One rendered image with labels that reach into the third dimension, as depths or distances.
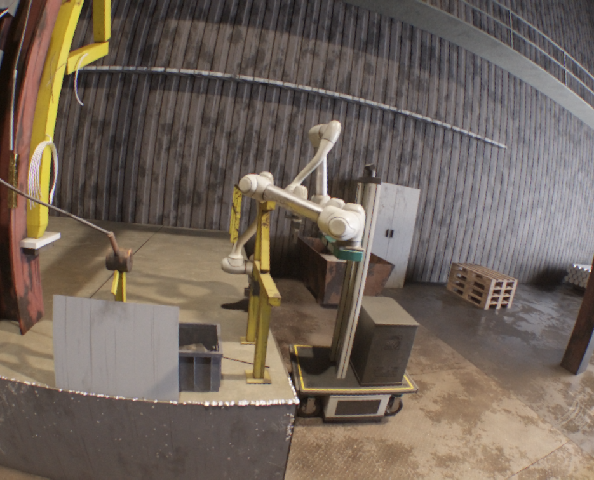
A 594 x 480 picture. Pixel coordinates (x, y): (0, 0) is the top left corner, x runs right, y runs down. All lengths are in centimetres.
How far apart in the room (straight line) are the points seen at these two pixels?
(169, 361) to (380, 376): 156
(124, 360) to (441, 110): 691
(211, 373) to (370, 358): 123
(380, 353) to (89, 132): 552
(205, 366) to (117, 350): 39
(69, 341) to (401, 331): 198
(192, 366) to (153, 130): 475
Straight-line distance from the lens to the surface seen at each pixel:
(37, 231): 202
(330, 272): 428
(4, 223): 214
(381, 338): 230
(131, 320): 144
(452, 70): 775
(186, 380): 153
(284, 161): 571
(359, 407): 249
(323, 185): 256
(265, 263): 157
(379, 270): 455
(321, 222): 179
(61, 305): 153
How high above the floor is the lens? 167
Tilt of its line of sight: 10 degrees down
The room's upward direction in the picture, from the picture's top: 8 degrees clockwise
